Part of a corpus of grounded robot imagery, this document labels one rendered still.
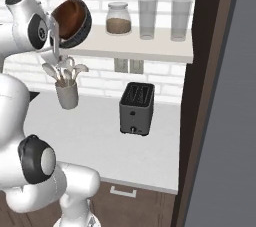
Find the pale wall shelf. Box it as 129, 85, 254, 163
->
59, 24, 195, 65

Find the white drawer handle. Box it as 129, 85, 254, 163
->
109, 185, 138, 199

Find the glass jar with brown contents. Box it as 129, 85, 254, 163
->
105, 1, 132, 36

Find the white spatula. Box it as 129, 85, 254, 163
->
58, 55, 76, 84

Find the brown and black bowl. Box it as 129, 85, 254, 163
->
49, 0, 93, 49

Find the grey utensil pot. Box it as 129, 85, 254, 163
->
54, 80, 80, 111

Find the white spoon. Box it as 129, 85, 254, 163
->
41, 62, 61, 85

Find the grey fridge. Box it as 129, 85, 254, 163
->
184, 0, 256, 227

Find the clear drinking glass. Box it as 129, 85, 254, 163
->
137, 0, 159, 41
170, 0, 193, 42

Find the dark brown tall side panel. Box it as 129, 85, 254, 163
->
170, 0, 240, 227

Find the dark grey toaster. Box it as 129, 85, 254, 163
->
118, 81, 156, 137

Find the white ladle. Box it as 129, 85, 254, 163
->
71, 63, 90, 84

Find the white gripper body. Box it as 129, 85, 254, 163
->
39, 47, 62, 66

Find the brown drawer front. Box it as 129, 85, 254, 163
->
89, 180, 178, 227

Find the grey wall socket plate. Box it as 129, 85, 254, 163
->
113, 58, 129, 74
129, 58, 145, 75

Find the black hob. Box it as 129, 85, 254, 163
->
27, 90, 41, 103

